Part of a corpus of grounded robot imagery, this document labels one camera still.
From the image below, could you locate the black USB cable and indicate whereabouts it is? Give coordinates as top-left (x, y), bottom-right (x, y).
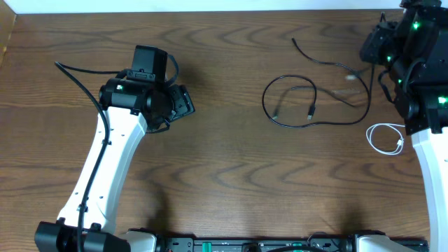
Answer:
top-left (261, 37), bottom-right (372, 129)
top-left (271, 66), bottom-right (376, 120)

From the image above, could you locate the white USB cable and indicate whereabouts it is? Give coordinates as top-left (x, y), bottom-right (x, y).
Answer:
top-left (365, 122), bottom-right (407, 156)

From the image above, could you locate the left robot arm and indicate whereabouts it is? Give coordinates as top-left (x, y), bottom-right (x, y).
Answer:
top-left (34, 45), bottom-right (195, 251)

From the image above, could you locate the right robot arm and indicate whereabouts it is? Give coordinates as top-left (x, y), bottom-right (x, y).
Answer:
top-left (360, 0), bottom-right (447, 251)

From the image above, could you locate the cardboard box wall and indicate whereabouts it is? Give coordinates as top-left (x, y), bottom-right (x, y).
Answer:
top-left (0, 0), bottom-right (17, 65)

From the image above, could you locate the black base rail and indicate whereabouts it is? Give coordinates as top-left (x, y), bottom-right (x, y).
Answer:
top-left (144, 236), bottom-right (356, 252)

